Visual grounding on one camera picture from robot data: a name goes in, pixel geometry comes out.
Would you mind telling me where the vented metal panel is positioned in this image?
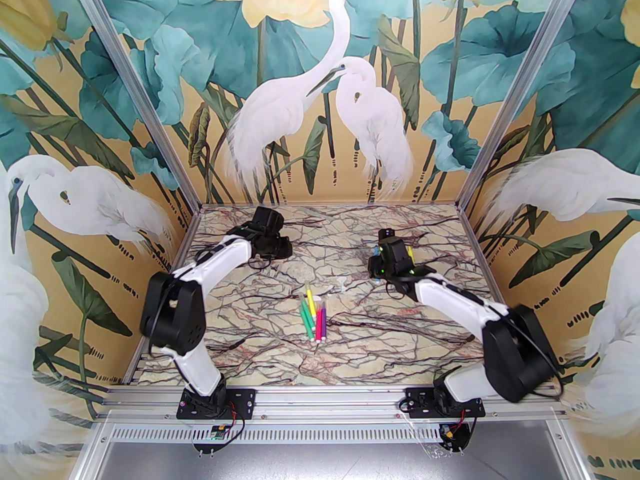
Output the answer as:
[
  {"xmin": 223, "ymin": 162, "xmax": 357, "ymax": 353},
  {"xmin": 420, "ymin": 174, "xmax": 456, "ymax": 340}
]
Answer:
[{"xmin": 75, "ymin": 422, "xmax": 591, "ymax": 480}]

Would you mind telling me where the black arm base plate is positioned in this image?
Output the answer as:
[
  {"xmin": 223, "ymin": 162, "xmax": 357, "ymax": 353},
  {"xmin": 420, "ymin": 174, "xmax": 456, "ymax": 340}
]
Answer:
[
  {"xmin": 176, "ymin": 388, "xmax": 257, "ymax": 420},
  {"xmin": 404, "ymin": 387, "xmax": 487, "ymax": 419}
]

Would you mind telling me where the aluminium frame rail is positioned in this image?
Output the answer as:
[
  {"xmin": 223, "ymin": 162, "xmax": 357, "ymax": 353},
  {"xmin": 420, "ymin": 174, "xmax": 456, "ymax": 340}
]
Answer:
[{"xmin": 95, "ymin": 385, "xmax": 571, "ymax": 423}]

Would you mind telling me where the red and black wire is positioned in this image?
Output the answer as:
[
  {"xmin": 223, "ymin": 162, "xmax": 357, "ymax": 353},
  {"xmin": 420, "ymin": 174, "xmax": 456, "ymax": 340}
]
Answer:
[
  {"xmin": 450, "ymin": 408, "xmax": 477, "ymax": 439},
  {"xmin": 225, "ymin": 402, "xmax": 247, "ymax": 441}
]

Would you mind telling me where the aluminium corner post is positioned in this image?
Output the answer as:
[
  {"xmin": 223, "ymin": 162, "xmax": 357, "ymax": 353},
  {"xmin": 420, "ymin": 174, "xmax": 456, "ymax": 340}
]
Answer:
[
  {"xmin": 64, "ymin": 0, "xmax": 203, "ymax": 209},
  {"xmin": 456, "ymin": 0, "xmax": 595, "ymax": 209}
]

